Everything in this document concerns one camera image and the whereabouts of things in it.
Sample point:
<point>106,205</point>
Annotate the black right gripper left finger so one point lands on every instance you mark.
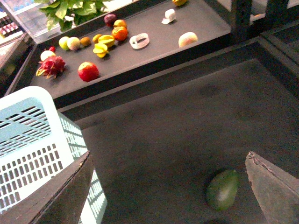
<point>59,201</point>

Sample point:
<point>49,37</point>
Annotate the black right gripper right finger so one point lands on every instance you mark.
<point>276,191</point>

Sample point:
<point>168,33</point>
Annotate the light blue plastic basket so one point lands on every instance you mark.
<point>37,143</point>

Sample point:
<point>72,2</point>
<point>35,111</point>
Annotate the red yellow mango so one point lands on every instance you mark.
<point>120,23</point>

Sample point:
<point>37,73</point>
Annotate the green avocado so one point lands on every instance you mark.
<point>222,190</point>

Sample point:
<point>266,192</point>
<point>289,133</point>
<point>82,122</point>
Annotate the red apple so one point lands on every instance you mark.
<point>88,71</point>

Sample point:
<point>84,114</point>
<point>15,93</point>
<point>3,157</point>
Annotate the pink dragon fruit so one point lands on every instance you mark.
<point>51,67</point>

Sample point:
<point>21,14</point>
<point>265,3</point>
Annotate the white round fruit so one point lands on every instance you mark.
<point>47,53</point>

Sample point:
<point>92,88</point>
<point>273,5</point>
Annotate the beige round melon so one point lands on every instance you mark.
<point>73,43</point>

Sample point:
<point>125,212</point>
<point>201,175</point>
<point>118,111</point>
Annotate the green apple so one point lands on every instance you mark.
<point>63,43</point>

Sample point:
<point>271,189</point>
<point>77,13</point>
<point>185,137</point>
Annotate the brown kiwi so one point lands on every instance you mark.
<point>96,38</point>
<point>85,41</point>

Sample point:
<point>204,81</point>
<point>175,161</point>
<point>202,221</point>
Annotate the pink peach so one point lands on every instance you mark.
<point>187,38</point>

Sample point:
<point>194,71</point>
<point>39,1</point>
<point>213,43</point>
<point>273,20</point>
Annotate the orange persimmon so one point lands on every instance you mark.
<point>120,33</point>

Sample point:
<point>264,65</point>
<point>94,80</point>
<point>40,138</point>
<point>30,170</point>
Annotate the black fruit tray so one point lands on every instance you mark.
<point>123,64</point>

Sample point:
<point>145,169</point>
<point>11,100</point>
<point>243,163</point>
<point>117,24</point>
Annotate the green potted plant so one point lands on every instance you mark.
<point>66,13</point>

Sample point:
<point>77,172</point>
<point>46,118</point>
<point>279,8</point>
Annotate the dark purple fruit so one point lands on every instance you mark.
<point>110,19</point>

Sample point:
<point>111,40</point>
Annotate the crumpled white tape piece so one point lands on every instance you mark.
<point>169,16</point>

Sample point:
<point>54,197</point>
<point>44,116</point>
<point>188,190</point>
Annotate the small yellow star fruit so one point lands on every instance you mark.
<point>179,3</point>

